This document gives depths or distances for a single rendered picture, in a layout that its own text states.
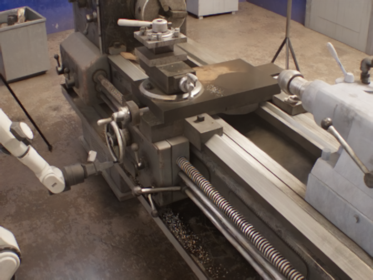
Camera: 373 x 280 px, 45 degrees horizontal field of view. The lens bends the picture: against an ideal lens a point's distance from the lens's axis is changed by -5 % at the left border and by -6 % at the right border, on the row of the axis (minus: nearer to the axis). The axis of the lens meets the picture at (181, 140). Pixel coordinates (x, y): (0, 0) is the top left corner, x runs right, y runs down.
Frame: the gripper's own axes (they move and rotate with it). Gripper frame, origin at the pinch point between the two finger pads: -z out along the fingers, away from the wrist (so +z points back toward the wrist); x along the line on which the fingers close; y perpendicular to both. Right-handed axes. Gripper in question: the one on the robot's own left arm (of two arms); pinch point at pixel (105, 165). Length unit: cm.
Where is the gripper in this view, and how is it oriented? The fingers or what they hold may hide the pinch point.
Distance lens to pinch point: 208.0
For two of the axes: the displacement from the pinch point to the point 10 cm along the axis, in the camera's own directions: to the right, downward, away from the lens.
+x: 3.8, -0.9, -9.2
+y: -2.7, -9.6, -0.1
